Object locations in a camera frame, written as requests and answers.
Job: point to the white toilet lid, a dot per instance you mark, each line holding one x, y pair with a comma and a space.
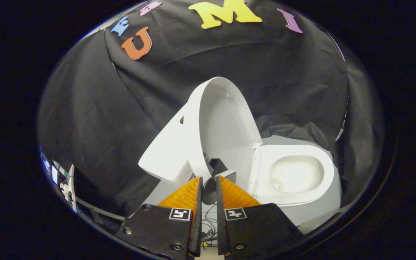
226, 133

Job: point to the round dark lid pull tab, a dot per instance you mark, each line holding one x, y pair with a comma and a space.
217, 169

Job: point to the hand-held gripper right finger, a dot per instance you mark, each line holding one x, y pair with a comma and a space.
255, 227

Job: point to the white toilet bowl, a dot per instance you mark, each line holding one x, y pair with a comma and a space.
316, 213

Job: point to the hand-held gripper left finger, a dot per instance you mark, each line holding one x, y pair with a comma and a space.
164, 227

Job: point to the black backdrop cloth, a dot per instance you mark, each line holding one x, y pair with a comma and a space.
103, 108

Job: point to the white board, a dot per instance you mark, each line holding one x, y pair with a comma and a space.
71, 187

